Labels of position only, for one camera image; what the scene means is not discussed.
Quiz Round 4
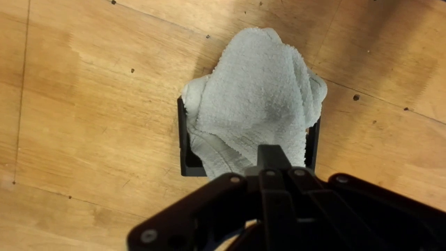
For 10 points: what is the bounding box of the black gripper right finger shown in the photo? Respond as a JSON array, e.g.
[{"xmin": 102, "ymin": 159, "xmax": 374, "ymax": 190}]
[{"xmin": 275, "ymin": 144, "xmax": 446, "ymax": 251}]

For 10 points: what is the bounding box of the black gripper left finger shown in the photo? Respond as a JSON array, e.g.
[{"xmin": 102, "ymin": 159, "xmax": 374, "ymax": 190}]
[{"xmin": 127, "ymin": 144, "xmax": 276, "ymax": 251}]

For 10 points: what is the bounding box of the black perforated basket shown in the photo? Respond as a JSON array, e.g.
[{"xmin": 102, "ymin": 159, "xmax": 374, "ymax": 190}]
[{"xmin": 176, "ymin": 95, "xmax": 322, "ymax": 179}]

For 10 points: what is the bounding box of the light grey towel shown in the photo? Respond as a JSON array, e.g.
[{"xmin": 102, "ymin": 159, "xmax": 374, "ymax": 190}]
[{"xmin": 180, "ymin": 27, "xmax": 329, "ymax": 181}]

